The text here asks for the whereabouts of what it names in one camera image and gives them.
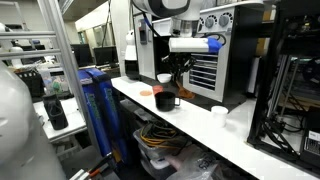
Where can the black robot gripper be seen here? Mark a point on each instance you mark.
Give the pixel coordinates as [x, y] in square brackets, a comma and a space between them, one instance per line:
[180, 63]

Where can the white mug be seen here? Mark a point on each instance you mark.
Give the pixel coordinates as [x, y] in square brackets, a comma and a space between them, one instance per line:
[219, 114]

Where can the wooden spoon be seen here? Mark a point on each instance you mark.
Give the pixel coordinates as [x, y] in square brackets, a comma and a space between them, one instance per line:
[183, 92]

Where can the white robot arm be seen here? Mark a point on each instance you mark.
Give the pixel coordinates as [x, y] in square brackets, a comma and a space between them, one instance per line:
[25, 150]

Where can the small white bowl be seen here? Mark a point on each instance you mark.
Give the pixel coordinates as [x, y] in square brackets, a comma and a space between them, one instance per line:
[164, 77]

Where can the orange plastic cup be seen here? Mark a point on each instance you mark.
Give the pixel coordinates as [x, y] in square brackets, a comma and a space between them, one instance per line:
[157, 89]

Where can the orange flat lid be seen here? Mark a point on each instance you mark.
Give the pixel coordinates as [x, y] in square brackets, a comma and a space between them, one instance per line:
[146, 93]

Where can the toy kitchen stove oven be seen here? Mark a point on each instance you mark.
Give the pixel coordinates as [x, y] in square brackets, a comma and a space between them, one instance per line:
[219, 78]

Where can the white black coffee machine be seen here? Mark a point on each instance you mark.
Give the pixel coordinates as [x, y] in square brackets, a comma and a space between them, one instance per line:
[131, 62]

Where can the toy white refrigerator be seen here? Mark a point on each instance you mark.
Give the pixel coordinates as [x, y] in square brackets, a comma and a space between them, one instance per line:
[144, 45]

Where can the clear plastic bag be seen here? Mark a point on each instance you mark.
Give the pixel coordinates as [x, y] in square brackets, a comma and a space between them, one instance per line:
[193, 163]

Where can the black cylinder container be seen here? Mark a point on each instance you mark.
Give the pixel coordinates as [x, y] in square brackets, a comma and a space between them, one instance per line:
[55, 112]

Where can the clear bin with cables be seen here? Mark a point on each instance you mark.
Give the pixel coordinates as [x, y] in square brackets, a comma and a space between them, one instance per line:
[158, 139]

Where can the black metal frame rack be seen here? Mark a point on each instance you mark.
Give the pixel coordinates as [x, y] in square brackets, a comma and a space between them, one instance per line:
[286, 117]

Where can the aluminium frame post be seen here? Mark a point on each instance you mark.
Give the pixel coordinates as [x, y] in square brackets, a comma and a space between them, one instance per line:
[53, 19]

